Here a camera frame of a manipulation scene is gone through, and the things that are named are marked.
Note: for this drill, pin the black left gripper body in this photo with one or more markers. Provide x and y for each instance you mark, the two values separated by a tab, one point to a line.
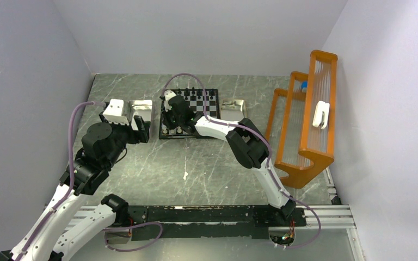
125	134

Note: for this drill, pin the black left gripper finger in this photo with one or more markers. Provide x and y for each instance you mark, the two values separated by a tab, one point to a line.
140	133
146	131

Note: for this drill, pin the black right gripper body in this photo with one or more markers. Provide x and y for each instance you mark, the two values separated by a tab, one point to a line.
172	122

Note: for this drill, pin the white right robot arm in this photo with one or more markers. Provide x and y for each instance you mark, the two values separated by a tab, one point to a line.
248	145

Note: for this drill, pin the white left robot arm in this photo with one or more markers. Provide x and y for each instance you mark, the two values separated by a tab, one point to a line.
49	239

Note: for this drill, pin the black white chess board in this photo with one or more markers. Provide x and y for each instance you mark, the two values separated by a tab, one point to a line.
210	107

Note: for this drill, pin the yellow tray of white pieces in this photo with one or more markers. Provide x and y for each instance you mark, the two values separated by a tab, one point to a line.
233	110

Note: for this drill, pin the silver metal tray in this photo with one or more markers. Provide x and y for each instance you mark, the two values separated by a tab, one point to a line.
143	108

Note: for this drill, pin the orange wooden rack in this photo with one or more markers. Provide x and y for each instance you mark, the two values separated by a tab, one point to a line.
304	151

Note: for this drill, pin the blue cap bottle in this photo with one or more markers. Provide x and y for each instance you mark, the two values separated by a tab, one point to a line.
304	86

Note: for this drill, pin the white clip object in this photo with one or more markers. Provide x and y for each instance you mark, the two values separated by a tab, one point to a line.
321	115

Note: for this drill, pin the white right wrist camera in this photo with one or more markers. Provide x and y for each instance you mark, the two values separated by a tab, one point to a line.
168	94

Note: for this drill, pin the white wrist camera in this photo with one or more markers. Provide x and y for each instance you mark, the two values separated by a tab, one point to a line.
168	94
115	112

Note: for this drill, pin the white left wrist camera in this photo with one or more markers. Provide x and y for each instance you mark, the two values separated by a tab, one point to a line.
115	112

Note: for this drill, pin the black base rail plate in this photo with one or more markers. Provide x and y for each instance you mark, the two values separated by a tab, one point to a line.
169	222

